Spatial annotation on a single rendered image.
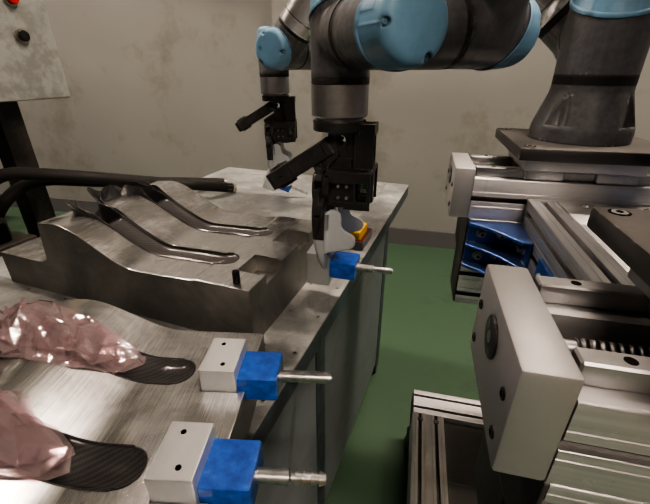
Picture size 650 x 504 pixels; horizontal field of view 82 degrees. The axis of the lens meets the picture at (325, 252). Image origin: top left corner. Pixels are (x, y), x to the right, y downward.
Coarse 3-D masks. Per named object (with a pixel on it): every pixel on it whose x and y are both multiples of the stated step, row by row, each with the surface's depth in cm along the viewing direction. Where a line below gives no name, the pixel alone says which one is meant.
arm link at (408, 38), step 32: (352, 0) 37; (384, 0) 32; (416, 0) 32; (448, 0) 36; (352, 32) 36; (384, 32) 33; (416, 32) 33; (448, 32) 37; (352, 64) 41; (384, 64) 36; (416, 64) 35; (448, 64) 40
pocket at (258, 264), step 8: (256, 256) 58; (264, 256) 57; (248, 264) 56; (256, 264) 58; (264, 264) 58; (272, 264) 57; (280, 264) 56; (248, 272) 56; (256, 272) 58; (264, 272) 58; (272, 272) 58
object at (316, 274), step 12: (312, 252) 58; (336, 252) 60; (348, 252) 61; (312, 264) 58; (336, 264) 57; (348, 264) 57; (360, 264) 59; (312, 276) 59; (324, 276) 58; (336, 276) 58; (348, 276) 58
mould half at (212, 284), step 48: (192, 192) 77; (48, 240) 59; (96, 240) 57; (192, 240) 64; (240, 240) 63; (48, 288) 64; (96, 288) 60; (144, 288) 55; (192, 288) 52; (240, 288) 49; (288, 288) 60
